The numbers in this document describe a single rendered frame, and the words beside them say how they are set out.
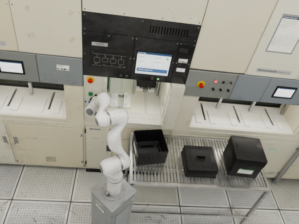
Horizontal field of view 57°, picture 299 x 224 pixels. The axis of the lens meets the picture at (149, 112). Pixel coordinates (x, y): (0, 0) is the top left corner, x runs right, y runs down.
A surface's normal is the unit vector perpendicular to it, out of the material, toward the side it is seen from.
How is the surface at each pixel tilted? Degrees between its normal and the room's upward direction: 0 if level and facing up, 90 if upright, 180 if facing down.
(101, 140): 90
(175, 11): 92
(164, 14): 94
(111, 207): 0
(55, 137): 90
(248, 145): 0
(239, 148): 0
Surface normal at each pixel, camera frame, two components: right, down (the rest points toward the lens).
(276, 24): 0.04, 0.68
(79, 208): 0.14, -0.73
